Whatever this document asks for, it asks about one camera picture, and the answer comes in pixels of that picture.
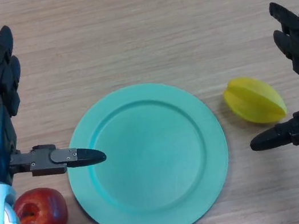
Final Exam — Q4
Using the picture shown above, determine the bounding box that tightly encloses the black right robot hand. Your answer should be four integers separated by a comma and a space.
226, 0, 299, 154

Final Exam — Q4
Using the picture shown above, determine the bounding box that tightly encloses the yellow starfruit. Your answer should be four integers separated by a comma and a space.
221, 70, 289, 132

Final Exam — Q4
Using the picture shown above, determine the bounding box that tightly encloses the green round plate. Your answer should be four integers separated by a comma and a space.
55, 71, 241, 224

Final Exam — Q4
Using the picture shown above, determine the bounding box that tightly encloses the red apple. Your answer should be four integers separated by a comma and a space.
10, 183, 71, 224

